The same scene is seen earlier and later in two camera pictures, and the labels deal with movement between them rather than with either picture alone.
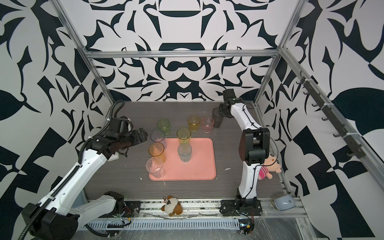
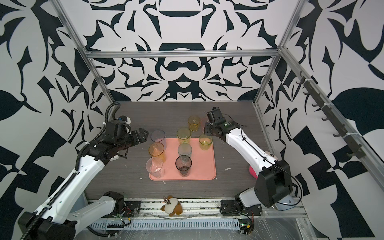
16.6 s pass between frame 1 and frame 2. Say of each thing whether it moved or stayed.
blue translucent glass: stayed
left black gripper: stayed
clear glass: stayed
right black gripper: moved
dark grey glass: moved
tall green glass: stayed
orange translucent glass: stayed
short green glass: moved
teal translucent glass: stayed
